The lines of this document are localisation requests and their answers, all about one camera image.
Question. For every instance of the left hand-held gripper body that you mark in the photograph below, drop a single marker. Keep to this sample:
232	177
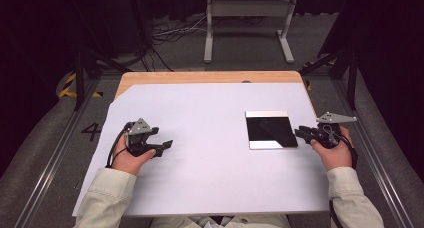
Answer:
138	129

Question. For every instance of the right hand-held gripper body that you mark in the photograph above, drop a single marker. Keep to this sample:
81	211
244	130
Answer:
328	134

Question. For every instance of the black glass panel silver edges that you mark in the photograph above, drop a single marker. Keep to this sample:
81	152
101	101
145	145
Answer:
270	131

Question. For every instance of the person's right hand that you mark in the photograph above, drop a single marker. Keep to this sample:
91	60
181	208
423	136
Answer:
336	158

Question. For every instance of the person's left hand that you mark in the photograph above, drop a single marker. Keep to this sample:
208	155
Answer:
128	163

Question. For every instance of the white paper sheet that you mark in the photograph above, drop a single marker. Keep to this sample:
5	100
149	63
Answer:
200	161

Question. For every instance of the yellow black hazard tape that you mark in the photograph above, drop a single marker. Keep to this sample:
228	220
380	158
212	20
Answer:
68	83
309	86

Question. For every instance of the black metal stand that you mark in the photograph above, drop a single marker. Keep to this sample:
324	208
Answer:
79	84
352	88

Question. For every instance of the person's beige jacket torso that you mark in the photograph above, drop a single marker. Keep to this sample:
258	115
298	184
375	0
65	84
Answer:
260	223

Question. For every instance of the aluminium floor rail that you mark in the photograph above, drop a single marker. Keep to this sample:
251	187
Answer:
55	161
378	174

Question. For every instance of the white metal stand frame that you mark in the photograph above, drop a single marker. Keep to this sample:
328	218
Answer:
248	8

